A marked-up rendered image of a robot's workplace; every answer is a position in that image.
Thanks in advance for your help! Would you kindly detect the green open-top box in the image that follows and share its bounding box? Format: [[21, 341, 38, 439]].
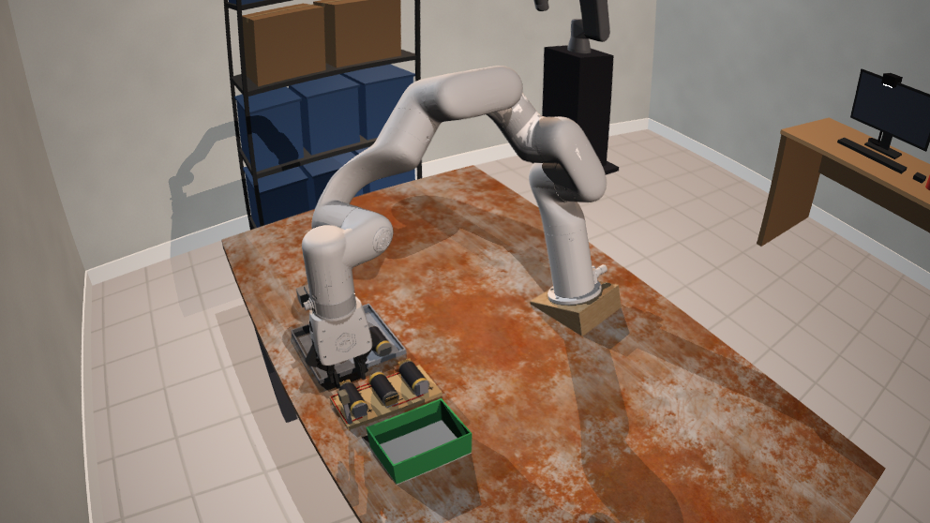
[[366, 398, 472, 485]]

